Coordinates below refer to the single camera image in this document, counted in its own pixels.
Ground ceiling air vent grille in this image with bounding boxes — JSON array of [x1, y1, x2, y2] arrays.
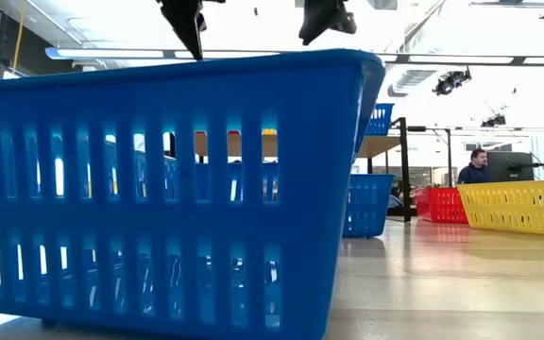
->
[[387, 69, 438, 99]]

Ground yellow hanging strap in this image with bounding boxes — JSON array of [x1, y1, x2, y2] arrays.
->
[[11, 0, 27, 77]]

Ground long ceiling light bar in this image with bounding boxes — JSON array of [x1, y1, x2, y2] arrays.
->
[[44, 45, 282, 61], [380, 53, 544, 66]]

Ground black ceiling-mounted camera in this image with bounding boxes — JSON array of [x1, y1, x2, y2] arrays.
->
[[432, 66, 473, 96], [481, 112, 508, 128]]

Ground blue plastic slotted basket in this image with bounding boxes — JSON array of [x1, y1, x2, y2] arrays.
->
[[342, 173, 396, 239], [365, 102, 396, 137], [0, 48, 387, 340]]

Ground red plastic slotted basket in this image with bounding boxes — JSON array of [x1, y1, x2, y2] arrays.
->
[[413, 186, 469, 225], [194, 129, 242, 138]]

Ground person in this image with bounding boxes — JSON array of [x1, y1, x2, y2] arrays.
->
[[455, 147, 490, 185]]

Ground black computer monitor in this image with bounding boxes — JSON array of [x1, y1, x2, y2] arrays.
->
[[485, 150, 536, 183]]

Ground ceiling track fixture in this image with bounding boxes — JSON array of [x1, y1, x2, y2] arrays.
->
[[468, 0, 544, 9]]

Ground black metal stand frame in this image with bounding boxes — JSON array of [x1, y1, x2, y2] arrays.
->
[[406, 125, 453, 188]]

